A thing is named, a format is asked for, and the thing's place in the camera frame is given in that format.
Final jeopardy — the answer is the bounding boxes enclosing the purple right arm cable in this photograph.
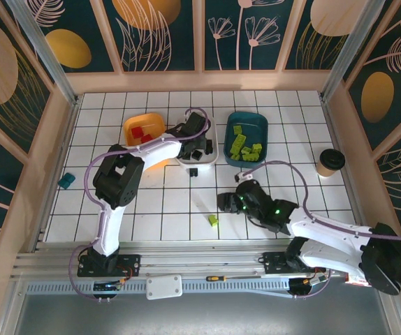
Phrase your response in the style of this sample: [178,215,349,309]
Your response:
[240,160,401,300]

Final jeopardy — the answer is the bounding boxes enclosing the aluminium frame post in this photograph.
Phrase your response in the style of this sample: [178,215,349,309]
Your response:
[6,0,80,107]
[321,0,386,102]

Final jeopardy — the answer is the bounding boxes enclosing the orange plastic container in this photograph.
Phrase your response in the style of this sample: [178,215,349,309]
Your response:
[122,111,169,172]

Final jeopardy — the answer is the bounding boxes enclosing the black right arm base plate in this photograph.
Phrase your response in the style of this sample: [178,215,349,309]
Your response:
[262,251,327,275]

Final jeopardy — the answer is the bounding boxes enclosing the paper cup with black lid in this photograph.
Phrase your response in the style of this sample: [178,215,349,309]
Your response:
[316,149,347,179]

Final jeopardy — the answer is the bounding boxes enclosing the electronics board with yellow connector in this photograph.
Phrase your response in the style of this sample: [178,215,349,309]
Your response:
[289,277,328,291]

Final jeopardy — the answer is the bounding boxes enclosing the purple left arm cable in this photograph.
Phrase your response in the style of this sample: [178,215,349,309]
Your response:
[68,107,211,302]

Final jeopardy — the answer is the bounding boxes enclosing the teal plastic container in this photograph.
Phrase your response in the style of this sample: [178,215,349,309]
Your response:
[223,111,270,168]

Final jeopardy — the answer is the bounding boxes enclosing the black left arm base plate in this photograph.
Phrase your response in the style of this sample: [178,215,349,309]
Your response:
[77,253,142,278]

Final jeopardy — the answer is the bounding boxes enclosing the white plastic container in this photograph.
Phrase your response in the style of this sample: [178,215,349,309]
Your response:
[175,117,219,165]

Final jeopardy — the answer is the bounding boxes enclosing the yellow black screwdriver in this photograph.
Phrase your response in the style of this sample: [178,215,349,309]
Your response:
[205,275,263,282]

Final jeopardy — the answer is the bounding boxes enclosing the white rectangular plate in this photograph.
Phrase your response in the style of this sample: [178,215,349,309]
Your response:
[146,274,183,301]

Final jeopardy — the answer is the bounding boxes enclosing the red white small box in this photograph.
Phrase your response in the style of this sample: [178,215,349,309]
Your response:
[345,275,371,288]

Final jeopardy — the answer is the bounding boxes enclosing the small electronics board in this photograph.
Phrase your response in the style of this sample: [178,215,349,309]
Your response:
[93,281,124,292]

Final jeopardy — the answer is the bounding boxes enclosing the aluminium mounting rail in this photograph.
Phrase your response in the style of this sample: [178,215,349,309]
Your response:
[11,240,390,280]

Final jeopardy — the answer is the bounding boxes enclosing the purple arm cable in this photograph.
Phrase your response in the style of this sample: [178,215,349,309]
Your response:
[68,107,211,302]
[240,160,401,300]

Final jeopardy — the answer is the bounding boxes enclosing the teal lego brick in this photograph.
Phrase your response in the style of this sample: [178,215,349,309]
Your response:
[57,172,77,189]

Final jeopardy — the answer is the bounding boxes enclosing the grey slotted cable duct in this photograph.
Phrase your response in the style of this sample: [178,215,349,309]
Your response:
[25,281,292,297]

